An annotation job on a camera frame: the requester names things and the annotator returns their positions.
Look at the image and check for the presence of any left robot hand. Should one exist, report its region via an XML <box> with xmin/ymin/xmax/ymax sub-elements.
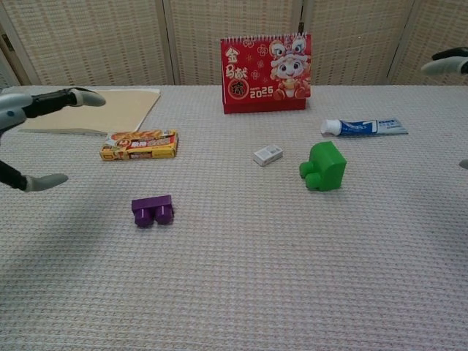
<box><xmin>0</xmin><ymin>86</ymin><xmax>107</xmax><ymax>193</ymax></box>

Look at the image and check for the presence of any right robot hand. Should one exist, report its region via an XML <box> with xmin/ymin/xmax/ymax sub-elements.
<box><xmin>420</xmin><ymin>47</ymin><xmax>468</xmax><ymax>170</ymax></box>

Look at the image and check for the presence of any purple plastic block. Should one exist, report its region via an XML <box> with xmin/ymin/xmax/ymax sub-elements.
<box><xmin>130</xmin><ymin>195</ymin><xmax>175</xmax><ymax>228</ymax></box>

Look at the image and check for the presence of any green and purple toy block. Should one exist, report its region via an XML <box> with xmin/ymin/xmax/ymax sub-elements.
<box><xmin>298</xmin><ymin>140</ymin><xmax>347</xmax><ymax>192</ymax></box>

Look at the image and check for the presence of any manila paper folder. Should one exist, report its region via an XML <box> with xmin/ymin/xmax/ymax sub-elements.
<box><xmin>18</xmin><ymin>87</ymin><xmax>162</xmax><ymax>137</ymax></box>

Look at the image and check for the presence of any woven folding screen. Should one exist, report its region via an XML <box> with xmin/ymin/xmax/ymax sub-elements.
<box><xmin>0</xmin><ymin>0</ymin><xmax>468</xmax><ymax>88</ymax></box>

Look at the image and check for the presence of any yellow snack box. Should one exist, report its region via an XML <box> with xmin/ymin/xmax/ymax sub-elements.
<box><xmin>99</xmin><ymin>129</ymin><xmax>180</xmax><ymax>161</ymax></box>

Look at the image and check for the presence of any blue white toothpaste tube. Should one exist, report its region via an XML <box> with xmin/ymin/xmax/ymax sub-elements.
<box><xmin>320</xmin><ymin>117</ymin><xmax>409</xmax><ymax>138</ymax></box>

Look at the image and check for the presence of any red desk calendar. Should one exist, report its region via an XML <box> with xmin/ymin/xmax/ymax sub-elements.
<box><xmin>219</xmin><ymin>31</ymin><xmax>313</xmax><ymax>115</ymax></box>

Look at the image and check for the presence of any beige woven tablecloth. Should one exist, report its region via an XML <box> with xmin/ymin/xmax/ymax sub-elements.
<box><xmin>0</xmin><ymin>85</ymin><xmax>468</xmax><ymax>351</ymax></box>

